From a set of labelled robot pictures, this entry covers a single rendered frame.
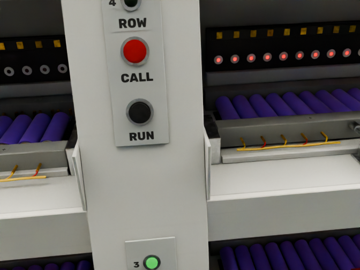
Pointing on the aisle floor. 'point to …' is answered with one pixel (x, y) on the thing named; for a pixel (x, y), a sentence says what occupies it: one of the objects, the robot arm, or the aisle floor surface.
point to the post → (132, 171)
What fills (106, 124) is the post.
